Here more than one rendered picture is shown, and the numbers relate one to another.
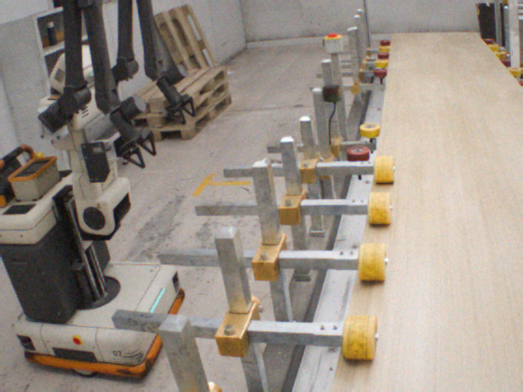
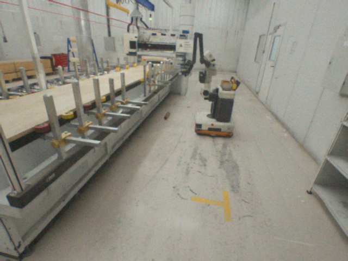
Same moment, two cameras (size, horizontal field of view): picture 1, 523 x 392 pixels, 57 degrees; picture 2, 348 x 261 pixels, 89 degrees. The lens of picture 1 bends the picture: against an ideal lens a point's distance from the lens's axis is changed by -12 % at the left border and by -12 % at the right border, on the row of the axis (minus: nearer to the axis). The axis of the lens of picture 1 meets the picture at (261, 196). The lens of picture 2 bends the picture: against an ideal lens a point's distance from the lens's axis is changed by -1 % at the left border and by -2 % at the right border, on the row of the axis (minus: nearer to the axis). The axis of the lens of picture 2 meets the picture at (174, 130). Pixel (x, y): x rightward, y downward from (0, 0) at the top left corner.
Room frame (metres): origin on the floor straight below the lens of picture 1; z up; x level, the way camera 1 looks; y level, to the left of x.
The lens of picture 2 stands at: (5.05, -0.37, 1.43)
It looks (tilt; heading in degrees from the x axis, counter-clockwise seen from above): 25 degrees down; 171
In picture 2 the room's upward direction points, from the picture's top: 3 degrees clockwise
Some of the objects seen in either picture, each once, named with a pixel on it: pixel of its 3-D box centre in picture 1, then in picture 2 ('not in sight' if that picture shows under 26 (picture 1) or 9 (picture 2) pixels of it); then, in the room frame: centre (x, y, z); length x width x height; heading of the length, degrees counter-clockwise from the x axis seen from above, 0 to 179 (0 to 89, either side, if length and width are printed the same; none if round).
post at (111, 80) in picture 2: (359, 63); (113, 101); (3.21, -0.71, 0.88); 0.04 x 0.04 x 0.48; 72
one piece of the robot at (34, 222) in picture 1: (57, 235); (221, 100); (2.06, 0.93, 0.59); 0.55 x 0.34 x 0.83; 166
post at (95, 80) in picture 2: (360, 50); (99, 105); (3.45, -0.79, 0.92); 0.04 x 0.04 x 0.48; 72
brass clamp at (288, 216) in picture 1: (293, 204); not in sight; (1.29, -0.08, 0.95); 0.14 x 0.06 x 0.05; 162
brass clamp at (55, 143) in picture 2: not in sight; (61, 140); (3.90, -0.94, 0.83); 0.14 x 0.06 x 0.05; 162
